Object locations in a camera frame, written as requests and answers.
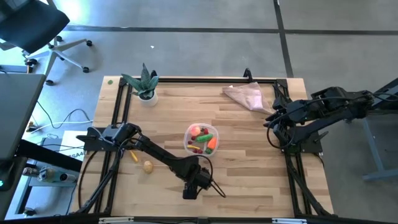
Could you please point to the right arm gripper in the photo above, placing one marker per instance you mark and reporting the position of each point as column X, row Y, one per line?
column 292, row 112

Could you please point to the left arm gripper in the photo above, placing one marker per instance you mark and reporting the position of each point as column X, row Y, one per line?
column 199, row 179

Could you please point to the orange toy carrot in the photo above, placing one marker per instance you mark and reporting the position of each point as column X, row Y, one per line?
column 212, row 143

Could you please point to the clear plastic tupperware container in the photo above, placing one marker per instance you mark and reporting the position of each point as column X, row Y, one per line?
column 186, row 137

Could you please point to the red toy strawberry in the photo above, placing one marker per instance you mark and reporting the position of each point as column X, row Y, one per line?
column 205, row 130

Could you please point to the pink orange toy peach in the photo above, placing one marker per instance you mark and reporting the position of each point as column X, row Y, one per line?
column 195, row 130

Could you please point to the tan toy potato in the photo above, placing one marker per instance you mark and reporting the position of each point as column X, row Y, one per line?
column 148, row 167

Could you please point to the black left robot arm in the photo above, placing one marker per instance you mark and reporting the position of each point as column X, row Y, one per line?
column 161, row 157

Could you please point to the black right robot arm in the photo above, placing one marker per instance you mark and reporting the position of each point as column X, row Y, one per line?
column 335, row 102

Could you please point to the pale pink cloth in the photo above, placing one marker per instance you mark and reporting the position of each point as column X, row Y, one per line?
column 248, row 96

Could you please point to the silver aluminium bar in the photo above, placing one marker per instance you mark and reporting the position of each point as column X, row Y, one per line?
column 289, row 221
column 115, row 220

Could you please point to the snake plant in white pot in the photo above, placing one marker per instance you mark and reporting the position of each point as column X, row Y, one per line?
column 148, row 100

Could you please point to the white printed box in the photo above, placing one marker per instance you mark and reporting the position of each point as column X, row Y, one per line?
column 70, row 143

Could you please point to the grey device with lenses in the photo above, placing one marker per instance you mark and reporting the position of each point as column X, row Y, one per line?
column 53, row 175

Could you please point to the grey desk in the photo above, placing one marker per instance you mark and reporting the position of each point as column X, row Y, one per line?
column 18, row 112

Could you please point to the black office chair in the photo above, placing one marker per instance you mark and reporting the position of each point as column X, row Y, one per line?
column 31, row 28

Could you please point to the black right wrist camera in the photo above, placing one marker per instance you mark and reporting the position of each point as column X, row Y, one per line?
column 283, row 105

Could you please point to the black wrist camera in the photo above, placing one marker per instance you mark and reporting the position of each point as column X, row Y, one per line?
column 283, row 105
column 189, row 194

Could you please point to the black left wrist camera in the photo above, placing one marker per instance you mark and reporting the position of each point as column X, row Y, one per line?
column 189, row 194

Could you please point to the black clamp mount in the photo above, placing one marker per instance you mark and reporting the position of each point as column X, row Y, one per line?
column 247, row 74

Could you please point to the black aluminium table frame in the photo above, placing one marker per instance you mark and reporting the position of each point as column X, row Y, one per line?
column 180, row 80

